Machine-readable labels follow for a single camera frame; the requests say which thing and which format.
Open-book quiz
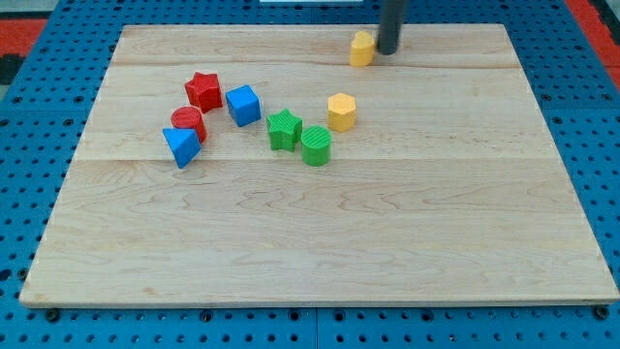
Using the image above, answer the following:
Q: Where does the yellow heart block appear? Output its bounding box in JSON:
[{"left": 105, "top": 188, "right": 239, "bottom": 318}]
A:
[{"left": 349, "top": 31, "right": 375, "bottom": 67}]

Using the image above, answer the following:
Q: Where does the yellow hexagon block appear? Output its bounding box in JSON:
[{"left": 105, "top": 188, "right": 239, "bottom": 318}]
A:
[{"left": 327, "top": 93, "right": 357, "bottom": 133}]

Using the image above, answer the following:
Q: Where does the green cylinder block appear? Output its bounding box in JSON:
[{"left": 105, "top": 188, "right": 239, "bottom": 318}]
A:
[{"left": 300, "top": 125, "right": 332, "bottom": 167}]

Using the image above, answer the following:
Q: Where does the green star block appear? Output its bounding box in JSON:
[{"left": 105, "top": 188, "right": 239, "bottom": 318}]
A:
[{"left": 266, "top": 109, "right": 302, "bottom": 152}]

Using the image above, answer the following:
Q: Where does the light wooden board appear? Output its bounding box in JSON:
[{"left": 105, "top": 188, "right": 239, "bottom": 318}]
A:
[{"left": 20, "top": 24, "right": 619, "bottom": 309}]

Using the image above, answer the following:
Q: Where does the blue cube block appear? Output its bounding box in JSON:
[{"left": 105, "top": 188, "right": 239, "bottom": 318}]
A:
[{"left": 225, "top": 85, "right": 262, "bottom": 127}]

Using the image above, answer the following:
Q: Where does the blue triangle block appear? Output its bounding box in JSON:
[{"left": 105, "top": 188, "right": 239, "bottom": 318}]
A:
[{"left": 162, "top": 128, "right": 202, "bottom": 169}]

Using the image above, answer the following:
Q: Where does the red star block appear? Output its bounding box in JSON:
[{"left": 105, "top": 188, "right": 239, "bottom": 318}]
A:
[{"left": 184, "top": 72, "right": 223, "bottom": 113}]

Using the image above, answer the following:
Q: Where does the red cylinder block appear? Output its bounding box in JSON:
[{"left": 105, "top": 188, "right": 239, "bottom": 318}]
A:
[{"left": 170, "top": 106, "right": 208, "bottom": 143}]

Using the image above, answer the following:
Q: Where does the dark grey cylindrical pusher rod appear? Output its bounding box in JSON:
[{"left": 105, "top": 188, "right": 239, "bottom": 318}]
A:
[{"left": 377, "top": 0, "right": 408, "bottom": 55}]

